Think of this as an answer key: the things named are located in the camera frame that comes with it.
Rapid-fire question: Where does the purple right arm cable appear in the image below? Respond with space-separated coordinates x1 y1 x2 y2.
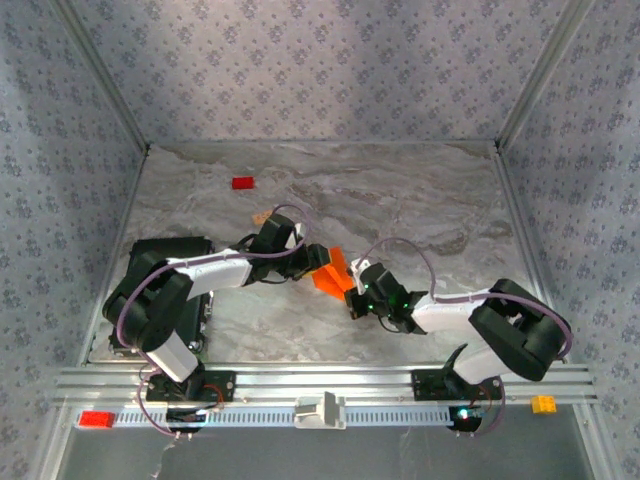
352 237 574 441

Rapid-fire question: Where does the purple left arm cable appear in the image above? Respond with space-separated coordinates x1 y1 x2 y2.
117 203 314 441

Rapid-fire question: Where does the right controller board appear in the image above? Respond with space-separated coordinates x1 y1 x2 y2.
448 404 489 432

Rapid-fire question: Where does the grey plastic bracket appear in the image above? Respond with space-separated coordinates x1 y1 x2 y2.
293 391 347 431

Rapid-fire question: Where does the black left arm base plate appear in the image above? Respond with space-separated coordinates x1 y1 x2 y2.
144 370 237 404

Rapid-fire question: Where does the aluminium side rail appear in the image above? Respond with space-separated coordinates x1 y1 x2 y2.
77 144 151 366
492 142 569 364

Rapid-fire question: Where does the thin red wire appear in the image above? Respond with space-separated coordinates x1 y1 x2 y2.
467 385 494 414
202 383 225 412

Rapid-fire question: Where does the flat black case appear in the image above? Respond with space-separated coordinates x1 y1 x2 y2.
107 237 217 359

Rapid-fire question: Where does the aluminium corner post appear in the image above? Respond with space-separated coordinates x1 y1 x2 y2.
494 0 599 154
49 0 152 154

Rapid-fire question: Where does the aluminium mounting rail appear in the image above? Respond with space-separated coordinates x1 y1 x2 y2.
49 364 601 407

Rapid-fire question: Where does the white slotted strip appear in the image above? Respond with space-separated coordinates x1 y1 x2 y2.
74 405 454 430

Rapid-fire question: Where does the left controller board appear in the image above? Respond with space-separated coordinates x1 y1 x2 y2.
166 407 209 432

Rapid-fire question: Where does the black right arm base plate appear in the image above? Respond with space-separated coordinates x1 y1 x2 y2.
411 368 504 402

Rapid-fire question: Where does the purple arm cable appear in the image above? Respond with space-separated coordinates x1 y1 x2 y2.
352 237 574 441
117 203 314 441

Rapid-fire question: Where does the controller board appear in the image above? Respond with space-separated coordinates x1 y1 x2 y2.
166 407 209 432
448 404 489 432

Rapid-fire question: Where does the large red toy brick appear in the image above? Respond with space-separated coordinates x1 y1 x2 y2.
78 410 117 430

